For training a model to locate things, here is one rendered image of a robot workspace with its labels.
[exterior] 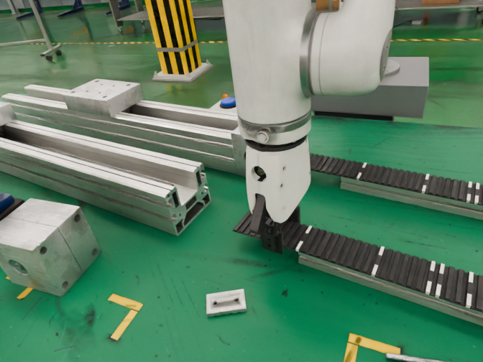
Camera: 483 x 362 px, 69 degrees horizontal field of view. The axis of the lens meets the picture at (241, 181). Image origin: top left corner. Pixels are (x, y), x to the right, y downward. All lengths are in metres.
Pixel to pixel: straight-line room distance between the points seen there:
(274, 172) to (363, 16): 0.17
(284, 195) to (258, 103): 0.12
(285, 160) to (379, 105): 0.53
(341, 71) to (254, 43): 0.08
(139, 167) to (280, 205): 0.34
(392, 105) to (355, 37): 0.58
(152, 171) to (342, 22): 0.43
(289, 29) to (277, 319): 0.33
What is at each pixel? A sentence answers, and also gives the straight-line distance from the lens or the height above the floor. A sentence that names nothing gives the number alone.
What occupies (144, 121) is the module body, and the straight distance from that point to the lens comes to 0.80.
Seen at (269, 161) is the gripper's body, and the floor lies 0.96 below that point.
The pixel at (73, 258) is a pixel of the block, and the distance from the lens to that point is 0.58.
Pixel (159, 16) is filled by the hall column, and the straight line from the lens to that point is 3.85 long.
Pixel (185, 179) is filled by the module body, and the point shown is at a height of 0.84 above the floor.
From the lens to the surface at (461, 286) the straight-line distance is 0.49.
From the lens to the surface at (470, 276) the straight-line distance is 0.50.
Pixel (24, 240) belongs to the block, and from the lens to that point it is 0.55.
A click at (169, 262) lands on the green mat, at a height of 0.78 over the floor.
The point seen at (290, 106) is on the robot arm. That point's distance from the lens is 0.37.
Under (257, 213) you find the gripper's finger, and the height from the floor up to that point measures 0.89.
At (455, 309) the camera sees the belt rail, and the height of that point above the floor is 0.79.
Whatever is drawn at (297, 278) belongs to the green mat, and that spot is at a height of 0.78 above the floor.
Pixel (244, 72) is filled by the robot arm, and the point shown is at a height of 1.06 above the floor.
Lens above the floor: 1.17
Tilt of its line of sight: 35 degrees down
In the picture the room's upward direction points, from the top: 8 degrees counter-clockwise
